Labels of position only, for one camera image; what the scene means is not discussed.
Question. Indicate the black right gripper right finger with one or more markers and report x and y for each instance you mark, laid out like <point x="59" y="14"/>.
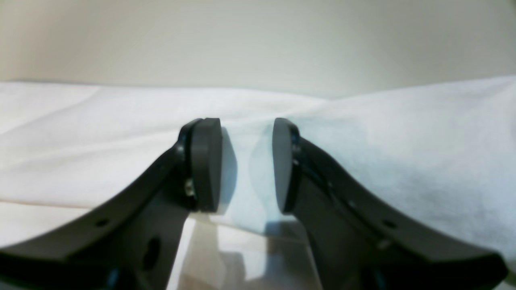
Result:
<point x="359" y="242"/>

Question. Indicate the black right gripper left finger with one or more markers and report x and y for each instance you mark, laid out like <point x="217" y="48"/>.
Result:
<point x="131" y="241"/>

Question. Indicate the white t-shirt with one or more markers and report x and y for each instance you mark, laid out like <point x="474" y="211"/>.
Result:
<point x="443" y="154"/>

